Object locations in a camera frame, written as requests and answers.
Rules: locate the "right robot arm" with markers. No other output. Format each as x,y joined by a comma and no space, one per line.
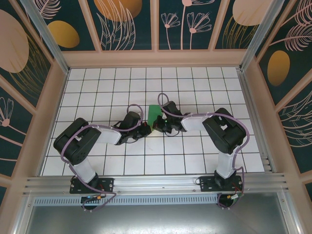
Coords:
224,134

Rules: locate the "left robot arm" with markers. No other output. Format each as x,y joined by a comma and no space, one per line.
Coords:
73,146

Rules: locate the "grey metal sheet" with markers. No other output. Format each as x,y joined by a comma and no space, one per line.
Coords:
156,219

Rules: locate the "dark panel with three flowers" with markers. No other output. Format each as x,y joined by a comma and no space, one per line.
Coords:
175,36

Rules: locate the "small electronics connector board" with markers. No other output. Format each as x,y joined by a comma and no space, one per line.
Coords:
234,197
93,198

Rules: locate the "dark panel orange circle leaves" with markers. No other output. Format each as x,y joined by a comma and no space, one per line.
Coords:
117,14

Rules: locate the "dark panel golden oval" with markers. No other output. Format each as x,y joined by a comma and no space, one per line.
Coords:
63,34

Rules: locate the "dark panel oval and feather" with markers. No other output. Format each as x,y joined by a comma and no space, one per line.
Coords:
278,68

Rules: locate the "dark panel with cream circle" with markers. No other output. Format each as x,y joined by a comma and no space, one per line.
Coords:
243,14

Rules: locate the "dark panel with single flower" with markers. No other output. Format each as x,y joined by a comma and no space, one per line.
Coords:
9,136

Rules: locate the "dark panel with leaf outlines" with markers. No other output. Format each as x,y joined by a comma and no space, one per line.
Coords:
297,122

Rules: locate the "dark panel with golden lines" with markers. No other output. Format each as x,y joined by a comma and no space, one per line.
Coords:
14,48

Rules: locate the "aluminium mounting rail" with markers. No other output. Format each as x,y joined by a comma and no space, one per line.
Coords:
156,182

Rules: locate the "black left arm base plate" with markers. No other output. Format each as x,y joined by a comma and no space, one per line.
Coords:
107,184

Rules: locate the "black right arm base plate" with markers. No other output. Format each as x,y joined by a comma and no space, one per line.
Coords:
207,184

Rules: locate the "aluminium side rail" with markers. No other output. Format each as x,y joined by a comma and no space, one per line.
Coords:
253,117

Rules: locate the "aluminium corner post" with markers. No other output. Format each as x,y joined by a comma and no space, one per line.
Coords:
51,44
259,36

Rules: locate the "aluminium frame strut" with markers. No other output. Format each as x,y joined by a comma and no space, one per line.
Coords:
290,214
23,215

